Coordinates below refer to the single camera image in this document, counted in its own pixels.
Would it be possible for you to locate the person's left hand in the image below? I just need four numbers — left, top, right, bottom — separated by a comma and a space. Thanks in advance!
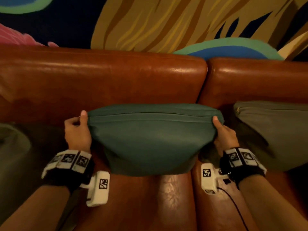
64, 110, 92, 154

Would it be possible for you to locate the person's right hand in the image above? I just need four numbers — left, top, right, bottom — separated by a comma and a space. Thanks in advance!
212, 115, 240, 157

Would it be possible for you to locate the grey cushion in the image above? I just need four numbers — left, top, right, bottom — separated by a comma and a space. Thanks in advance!
0, 122, 69, 225
233, 100, 308, 172

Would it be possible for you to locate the brown leather sofa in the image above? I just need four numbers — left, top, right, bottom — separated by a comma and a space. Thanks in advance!
0, 44, 308, 231

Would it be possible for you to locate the teal cushion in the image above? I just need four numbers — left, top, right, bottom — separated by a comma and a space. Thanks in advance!
87, 103, 225, 177

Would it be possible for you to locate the person's left forearm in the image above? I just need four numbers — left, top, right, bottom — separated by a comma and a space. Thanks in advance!
0, 185, 71, 231

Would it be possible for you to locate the person's right forearm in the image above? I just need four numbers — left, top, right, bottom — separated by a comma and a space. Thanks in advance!
238, 175, 308, 231

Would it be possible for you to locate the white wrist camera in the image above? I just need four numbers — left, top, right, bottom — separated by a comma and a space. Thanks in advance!
201, 163, 229, 195
80, 170, 111, 207

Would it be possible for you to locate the black cable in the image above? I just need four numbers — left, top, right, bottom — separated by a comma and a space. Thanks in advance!
56, 197, 83, 231
216, 186, 250, 231

